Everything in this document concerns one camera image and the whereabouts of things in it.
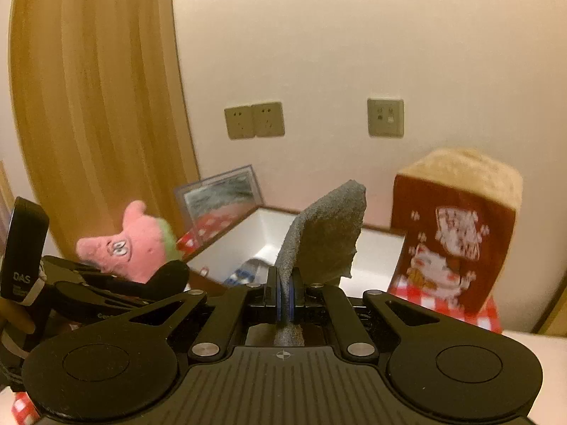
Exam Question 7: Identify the person's left hand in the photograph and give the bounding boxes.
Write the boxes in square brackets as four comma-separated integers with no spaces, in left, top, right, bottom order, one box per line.
[0,297,35,335]

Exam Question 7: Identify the clear picture frame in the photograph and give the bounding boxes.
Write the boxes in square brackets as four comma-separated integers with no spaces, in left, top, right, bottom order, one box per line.
[174,165,264,249]

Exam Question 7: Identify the brown cardboard box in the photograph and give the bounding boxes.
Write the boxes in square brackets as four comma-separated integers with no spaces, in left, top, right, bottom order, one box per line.
[181,205,406,297]

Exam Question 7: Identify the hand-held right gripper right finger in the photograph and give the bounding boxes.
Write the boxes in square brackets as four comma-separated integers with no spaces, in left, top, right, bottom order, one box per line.
[287,270,506,360]

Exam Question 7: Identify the red white checkered tablecloth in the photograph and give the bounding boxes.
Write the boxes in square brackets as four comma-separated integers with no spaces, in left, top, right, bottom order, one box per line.
[11,212,501,425]

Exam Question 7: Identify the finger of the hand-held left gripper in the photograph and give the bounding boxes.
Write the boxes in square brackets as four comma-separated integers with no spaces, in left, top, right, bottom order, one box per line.
[42,257,191,295]
[53,282,153,326]

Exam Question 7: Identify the blue grey striped sock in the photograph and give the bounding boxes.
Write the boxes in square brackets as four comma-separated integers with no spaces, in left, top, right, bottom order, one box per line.
[224,259,273,286]

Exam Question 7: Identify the pink plush toy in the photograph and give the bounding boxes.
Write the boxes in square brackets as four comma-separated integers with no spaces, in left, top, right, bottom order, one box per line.
[75,200,182,284]

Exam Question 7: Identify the grey cloth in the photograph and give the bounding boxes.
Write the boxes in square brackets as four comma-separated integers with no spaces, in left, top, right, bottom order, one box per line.
[275,179,368,346]

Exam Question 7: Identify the wooden side panel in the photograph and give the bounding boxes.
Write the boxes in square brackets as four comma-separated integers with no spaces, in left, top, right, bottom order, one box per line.
[9,0,200,257]

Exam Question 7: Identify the beige wall socket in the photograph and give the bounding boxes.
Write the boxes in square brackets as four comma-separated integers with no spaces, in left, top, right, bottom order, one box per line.
[224,105,255,140]
[252,102,284,138]
[367,97,405,139]

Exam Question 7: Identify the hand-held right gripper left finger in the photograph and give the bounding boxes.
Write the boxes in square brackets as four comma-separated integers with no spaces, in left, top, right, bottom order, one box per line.
[75,270,285,360]

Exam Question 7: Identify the red lucky cat cushion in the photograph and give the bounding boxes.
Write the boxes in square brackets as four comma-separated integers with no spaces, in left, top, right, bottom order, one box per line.
[390,148,523,315]

